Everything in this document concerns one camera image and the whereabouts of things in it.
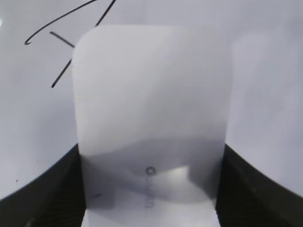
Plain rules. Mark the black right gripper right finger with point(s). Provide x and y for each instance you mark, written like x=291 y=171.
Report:
x=247 y=198

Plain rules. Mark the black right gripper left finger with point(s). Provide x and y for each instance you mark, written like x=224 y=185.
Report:
x=55 y=199

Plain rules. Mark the white whiteboard eraser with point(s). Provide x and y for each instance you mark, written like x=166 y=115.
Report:
x=151 y=108

